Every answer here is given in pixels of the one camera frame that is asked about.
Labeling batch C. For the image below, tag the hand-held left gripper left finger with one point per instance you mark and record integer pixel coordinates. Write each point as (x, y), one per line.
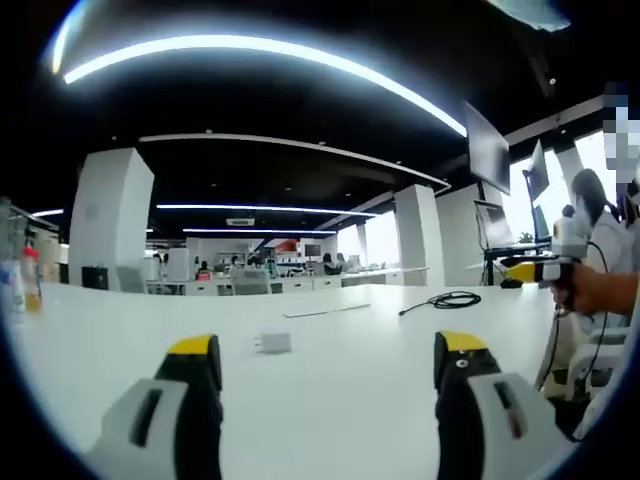
(150, 415)

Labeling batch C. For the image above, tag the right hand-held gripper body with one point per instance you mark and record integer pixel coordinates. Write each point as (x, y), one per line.
(570, 240)

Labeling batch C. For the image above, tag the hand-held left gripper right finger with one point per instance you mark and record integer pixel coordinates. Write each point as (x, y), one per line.
(492, 415)

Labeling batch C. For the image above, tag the white charger adapter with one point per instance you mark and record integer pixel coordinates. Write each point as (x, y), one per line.
(274, 341)

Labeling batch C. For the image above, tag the white desk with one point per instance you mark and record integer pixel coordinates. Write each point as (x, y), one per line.
(325, 400)

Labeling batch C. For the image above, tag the person's right hand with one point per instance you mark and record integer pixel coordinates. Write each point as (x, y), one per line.
(580, 290)

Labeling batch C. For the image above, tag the black computer mouse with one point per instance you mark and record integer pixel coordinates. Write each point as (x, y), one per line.
(511, 283)

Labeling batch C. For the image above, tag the open laptop on stand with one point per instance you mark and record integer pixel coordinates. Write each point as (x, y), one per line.
(495, 225)

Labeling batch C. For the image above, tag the small tilted monitor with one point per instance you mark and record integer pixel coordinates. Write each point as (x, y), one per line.
(538, 170)

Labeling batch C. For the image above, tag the large black monitor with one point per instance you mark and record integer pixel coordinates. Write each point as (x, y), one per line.
(486, 150)

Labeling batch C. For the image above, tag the black box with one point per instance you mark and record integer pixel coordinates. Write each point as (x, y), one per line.
(94, 278)

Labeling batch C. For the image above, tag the white mesh office chair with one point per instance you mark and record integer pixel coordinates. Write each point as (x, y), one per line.
(250, 282)

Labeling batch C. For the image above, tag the white bottle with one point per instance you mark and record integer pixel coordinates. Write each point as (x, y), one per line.
(12, 295)

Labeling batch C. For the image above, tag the flat white keyboard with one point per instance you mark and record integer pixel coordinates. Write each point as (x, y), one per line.
(327, 310)

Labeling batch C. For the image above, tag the long ceiling light strip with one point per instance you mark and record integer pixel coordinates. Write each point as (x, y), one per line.
(260, 55)

